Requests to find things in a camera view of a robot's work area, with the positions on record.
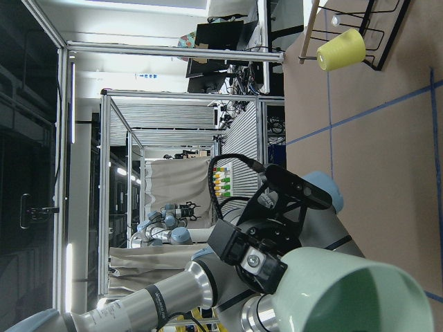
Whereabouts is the yellow cup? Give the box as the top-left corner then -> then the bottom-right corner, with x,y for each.
316,28 -> 366,71

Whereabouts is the left camera cable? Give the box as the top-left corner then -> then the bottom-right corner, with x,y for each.
207,154 -> 267,222

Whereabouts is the pale green cup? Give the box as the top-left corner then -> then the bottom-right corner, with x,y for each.
271,247 -> 434,331

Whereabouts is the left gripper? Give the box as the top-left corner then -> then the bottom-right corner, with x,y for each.
208,184 -> 308,294

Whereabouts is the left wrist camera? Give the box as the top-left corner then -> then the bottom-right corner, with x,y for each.
264,164 -> 332,210

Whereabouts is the black wire cup rack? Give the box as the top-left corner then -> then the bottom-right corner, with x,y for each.
298,1 -> 410,71

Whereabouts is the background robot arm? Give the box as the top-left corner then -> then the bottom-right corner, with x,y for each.
129,201 -> 199,248

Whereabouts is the black monitor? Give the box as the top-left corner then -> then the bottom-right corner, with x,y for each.
186,21 -> 244,77

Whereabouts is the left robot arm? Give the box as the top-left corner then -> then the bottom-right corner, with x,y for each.
13,172 -> 361,331

